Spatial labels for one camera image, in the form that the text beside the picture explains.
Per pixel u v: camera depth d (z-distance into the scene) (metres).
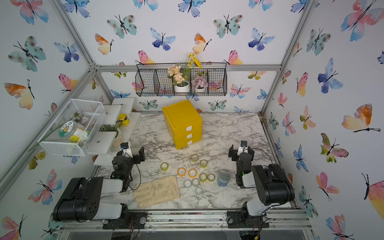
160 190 0.83
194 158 0.96
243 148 0.77
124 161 0.70
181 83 0.83
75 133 0.64
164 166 0.91
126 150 0.77
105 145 0.88
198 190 0.83
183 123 0.85
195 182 0.86
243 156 0.73
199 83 0.87
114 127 0.96
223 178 0.80
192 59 0.82
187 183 0.86
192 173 0.89
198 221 0.76
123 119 1.06
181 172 0.90
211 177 0.88
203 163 0.93
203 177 0.88
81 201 0.44
